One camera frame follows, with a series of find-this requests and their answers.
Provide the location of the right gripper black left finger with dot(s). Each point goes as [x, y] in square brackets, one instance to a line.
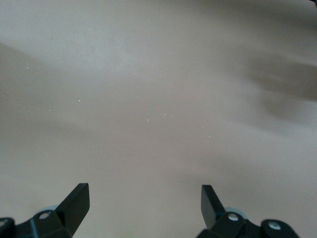
[71, 213]

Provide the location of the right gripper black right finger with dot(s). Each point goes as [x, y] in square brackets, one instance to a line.
[210, 213]

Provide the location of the brown table cover sheet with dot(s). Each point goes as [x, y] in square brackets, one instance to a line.
[148, 99]

